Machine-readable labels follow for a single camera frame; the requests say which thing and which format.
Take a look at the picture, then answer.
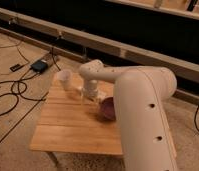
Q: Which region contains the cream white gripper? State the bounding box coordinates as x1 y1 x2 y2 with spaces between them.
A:
80 80 98 104

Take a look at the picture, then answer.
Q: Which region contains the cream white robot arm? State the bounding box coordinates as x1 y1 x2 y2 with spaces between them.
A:
79 60 178 171

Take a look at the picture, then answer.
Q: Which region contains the translucent plastic cup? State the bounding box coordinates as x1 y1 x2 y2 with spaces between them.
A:
56 69 72 90

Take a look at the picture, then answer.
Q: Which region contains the wooden slatted table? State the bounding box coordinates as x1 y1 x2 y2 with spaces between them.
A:
29 71 177 168

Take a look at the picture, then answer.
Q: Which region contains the black power adapter box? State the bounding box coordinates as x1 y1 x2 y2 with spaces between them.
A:
31 60 48 73

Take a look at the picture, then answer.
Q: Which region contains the small black device on floor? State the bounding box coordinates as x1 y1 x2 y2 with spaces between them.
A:
10 64 23 72

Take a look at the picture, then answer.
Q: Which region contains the black floor cable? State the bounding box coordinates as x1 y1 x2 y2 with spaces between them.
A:
0 34 62 151

